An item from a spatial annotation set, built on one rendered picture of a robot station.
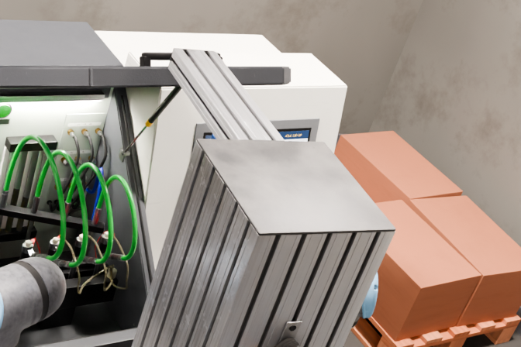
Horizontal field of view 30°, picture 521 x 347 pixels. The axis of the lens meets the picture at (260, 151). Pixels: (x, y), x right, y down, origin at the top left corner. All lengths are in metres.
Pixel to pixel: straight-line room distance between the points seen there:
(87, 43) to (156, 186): 0.50
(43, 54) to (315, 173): 1.45
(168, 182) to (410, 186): 2.40
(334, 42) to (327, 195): 4.20
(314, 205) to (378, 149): 3.81
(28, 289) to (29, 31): 1.39
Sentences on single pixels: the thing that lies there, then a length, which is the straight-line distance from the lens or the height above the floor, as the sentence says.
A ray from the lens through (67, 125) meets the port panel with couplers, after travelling 2.90.
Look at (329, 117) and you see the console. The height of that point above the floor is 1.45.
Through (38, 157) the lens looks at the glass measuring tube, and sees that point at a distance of 2.92.
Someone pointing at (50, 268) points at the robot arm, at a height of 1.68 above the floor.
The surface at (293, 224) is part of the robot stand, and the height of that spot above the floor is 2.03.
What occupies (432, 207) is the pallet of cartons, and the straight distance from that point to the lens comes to 4.97.
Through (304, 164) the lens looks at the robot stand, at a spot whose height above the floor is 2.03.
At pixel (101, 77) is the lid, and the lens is 1.83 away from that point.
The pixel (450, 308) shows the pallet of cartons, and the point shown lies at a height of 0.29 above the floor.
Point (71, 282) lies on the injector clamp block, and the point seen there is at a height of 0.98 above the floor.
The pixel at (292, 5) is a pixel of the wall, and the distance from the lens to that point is 5.43.
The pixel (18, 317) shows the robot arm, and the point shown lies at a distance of 1.72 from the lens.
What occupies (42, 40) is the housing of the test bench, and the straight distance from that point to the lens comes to 2.95.
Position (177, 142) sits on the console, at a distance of 2.82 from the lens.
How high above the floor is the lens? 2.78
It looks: 28 degrees down
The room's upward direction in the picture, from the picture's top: 19 degrees clockwise
